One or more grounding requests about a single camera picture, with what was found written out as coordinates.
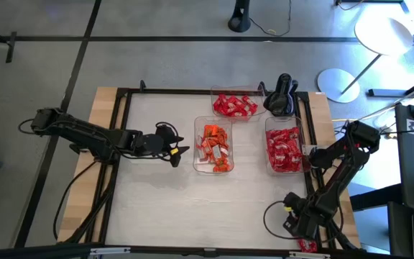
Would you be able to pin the black pole stand base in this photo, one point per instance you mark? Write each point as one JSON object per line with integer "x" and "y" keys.
{"x": 239, "y": 19}

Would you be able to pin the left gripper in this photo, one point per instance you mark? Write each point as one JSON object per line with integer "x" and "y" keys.
{"x": 151, "y": 144}

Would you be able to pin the black desk frame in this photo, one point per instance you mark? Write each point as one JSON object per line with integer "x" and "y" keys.
{"x": 390, "y": 93}

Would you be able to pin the silver mounting bracket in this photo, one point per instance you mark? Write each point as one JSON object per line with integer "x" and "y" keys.
{"x": 309, "y": 255}
{"x": 110, "y": 250}

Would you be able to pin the white round side table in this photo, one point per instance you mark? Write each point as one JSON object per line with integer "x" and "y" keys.
{"x": 383, "y": 36}

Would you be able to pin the red KitKat bar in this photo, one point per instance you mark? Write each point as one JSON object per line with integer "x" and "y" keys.
{"x": 250, "y": 101}
{"x": 220, "y": 101}
{"x": 234, "y": 102}
{"x": 237, "y": 112}
{"x": 223, "y": 112}
{"x": 251, "y": 111}

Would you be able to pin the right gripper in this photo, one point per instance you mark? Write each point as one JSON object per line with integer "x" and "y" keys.
{"x": 309, "y": 219}

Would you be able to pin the clear plastic bin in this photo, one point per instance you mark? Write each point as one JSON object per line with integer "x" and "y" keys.
{"x": 262, "y": 108}
{"x": 282, "y": 122}
{"x": 203, "y": 167}

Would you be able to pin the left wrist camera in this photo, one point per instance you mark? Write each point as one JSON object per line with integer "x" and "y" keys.
{"x": 165, "y": 132}

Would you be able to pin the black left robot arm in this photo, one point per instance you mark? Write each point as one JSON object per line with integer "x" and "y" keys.
{"x": 85, "y": 133}

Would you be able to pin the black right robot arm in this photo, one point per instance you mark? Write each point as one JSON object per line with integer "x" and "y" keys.
{"x": 340, "y": 180}

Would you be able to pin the orange Reese's candy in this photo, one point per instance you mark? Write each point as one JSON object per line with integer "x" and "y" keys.
{"x": 223, "y": 165}
{"x": 222, "y": 136}
{"x": 201, "y": 149}
{"x": 210, "y": 131}
{"x": 225, "y": 151}
{"x": 214, "y": 151}

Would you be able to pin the black floor stand bar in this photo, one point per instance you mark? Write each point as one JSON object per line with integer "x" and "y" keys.
{"x": 11, "y": 46}

